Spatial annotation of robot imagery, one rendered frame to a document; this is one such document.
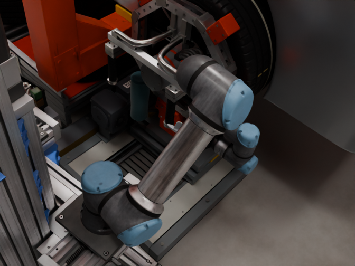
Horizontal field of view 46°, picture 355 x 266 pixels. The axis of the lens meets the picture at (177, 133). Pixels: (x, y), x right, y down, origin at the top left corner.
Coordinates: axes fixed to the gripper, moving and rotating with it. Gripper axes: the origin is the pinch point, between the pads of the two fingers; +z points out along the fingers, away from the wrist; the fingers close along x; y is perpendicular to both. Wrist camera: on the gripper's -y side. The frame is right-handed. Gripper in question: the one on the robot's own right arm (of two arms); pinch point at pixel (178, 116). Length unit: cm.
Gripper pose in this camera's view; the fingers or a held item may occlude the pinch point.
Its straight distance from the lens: 163.8
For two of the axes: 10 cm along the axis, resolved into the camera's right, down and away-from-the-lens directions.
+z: -7.3, -5.6, 3.9
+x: -6.8, 5.2, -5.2
